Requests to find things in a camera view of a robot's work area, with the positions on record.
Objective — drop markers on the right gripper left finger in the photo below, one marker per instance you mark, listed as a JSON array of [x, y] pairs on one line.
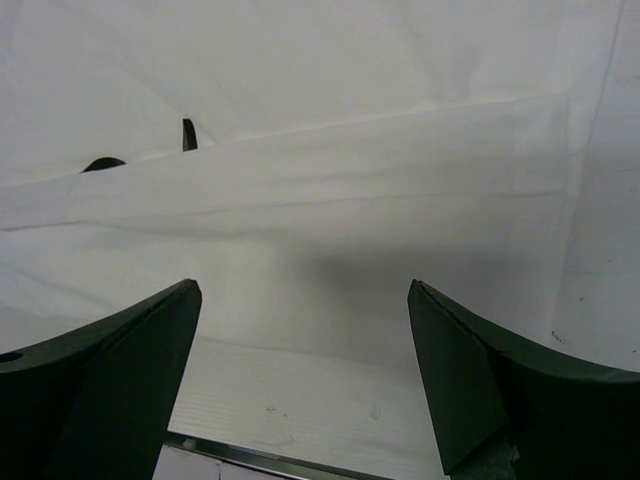
[[95, 402]]

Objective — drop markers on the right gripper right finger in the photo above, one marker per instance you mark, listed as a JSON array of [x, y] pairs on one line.
[[505, 407]]

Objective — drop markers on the plain white t shirt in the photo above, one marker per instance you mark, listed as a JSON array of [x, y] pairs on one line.
[[304, 161]]

